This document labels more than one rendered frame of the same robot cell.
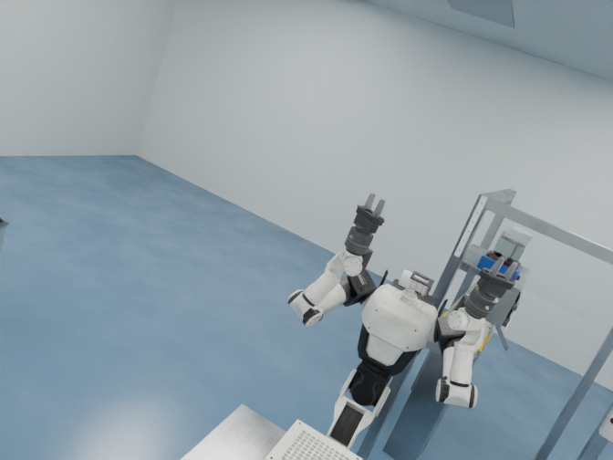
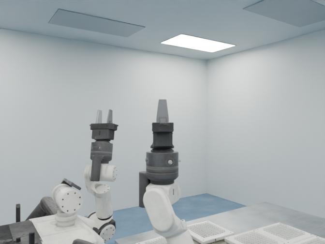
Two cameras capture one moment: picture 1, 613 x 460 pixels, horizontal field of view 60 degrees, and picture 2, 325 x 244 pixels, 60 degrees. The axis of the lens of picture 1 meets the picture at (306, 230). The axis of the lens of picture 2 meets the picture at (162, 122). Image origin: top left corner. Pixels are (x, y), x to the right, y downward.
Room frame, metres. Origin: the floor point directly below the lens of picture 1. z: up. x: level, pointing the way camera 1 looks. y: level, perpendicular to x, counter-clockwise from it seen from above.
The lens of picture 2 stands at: (2.44, 0.29, 1.60)
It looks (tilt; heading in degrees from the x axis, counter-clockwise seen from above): 0 degrees down; 219
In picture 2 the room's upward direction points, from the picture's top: straight up
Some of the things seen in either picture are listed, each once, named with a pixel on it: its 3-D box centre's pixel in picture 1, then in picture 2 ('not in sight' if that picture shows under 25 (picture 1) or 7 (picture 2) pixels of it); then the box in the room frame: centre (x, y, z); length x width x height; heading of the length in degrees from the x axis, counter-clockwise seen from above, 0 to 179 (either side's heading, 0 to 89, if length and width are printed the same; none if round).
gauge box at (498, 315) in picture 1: (502, 302); not in sight; (2.73, -1.12, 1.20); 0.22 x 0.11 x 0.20; 156
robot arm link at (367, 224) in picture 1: (364, 226); (163, 144); (1.84, -0.19, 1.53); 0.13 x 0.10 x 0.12; 41
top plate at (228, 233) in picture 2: not in sight; (205, 231); (0.92, -0.59, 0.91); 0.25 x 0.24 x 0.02; 70
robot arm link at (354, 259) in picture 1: (356, 256); (159, 186); (1.84, -0.20, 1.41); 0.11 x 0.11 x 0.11; 16
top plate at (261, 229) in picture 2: not in sight; (283, 233); (0.65, -0.21, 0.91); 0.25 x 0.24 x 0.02; 69
